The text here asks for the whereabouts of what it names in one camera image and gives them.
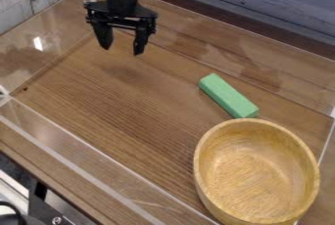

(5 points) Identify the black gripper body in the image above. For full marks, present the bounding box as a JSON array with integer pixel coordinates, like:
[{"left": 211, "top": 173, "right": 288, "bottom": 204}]
[{"left": 83, "top": 1, "right": 158, "bottom": 34}]

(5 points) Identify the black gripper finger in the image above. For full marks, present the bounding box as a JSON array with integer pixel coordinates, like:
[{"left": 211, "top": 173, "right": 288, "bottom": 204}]
[
  {"left": 91, "top": 22, "right": 114, "bottom": 50},
  {"left": 134, "top": 25, "right": 150, "bottom": 56}
]

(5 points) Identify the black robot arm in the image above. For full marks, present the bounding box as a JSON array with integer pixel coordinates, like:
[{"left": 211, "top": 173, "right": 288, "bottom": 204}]
[{"left": 83, "top": 0, "right": 158, "bottom": 56}]

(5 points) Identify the green rectangular block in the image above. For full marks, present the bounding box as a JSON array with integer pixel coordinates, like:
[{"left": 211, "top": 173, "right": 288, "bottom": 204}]
[{"left": 198, "top": 73, "right": 259, "bottom": 118}]

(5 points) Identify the brown wooden bowl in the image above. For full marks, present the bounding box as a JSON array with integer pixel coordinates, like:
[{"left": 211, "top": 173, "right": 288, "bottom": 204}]
[{"left": 194, "top": 118, "right": 320, "bottom": 225}]

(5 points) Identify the clear acrylic tray wall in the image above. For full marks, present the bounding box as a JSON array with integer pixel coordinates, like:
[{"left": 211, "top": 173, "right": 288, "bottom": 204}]
[{"left": 0, "top": 87, "right": 219, "bottom": 225}]

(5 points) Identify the black metal table bracket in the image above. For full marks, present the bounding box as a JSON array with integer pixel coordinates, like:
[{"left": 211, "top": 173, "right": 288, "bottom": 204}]
[{"left": 28, "top": 182, "right": 75, "bottom": 225}]

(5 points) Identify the black cable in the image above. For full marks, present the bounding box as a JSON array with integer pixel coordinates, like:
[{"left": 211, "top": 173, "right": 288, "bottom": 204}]
[{"left": 0, "top": 201, "right": 27, "bottom": 225}]

